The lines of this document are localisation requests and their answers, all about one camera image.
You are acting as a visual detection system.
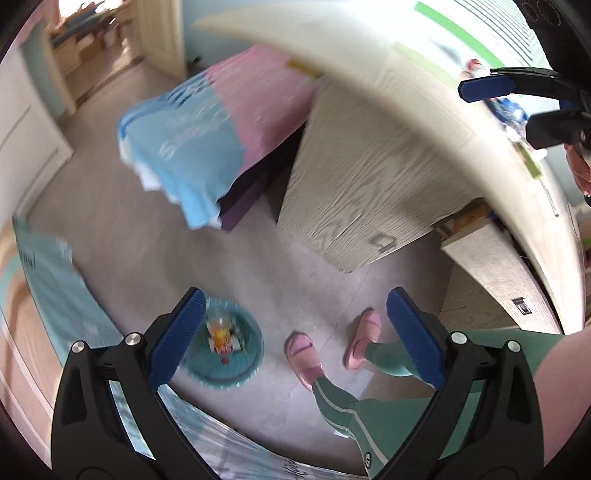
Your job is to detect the wood grain desk cabinet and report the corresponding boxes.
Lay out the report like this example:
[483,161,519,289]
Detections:
[279,82,481,273]

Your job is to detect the teal trash bin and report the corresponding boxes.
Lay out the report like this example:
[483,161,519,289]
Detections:
[180,297,264,390]

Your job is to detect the purple storage bench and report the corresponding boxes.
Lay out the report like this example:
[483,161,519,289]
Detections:
[218,125,305,232]

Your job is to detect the person's right hand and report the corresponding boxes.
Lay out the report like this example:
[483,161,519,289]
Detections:
[564,144,591,198]

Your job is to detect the orange iced tea bottle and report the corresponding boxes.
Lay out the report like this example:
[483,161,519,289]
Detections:
[207,317,233,365]

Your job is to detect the blue pink towel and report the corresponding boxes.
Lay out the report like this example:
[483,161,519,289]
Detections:
[117,45,318,230]

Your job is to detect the left pink slipper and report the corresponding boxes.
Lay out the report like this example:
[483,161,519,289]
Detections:
[284,332,325,392]

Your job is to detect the green striped eye chart poster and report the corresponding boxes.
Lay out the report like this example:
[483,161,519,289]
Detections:
[415,0,550,68]

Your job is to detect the white wardrobe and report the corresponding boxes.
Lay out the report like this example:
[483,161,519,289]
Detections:
[0,46,73,222]

